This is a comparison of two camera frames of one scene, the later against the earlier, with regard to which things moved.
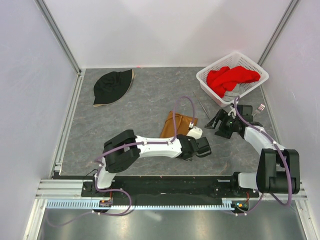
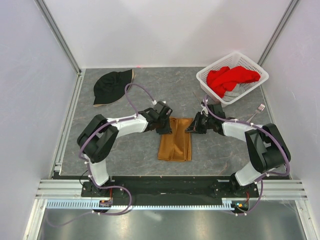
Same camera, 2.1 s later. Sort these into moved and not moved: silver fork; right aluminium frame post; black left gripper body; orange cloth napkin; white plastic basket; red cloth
Moved: orange cloth napkin; black left gripper body
Not moved: right aluminium frame post; white plastic basket; red cloth; silver fork
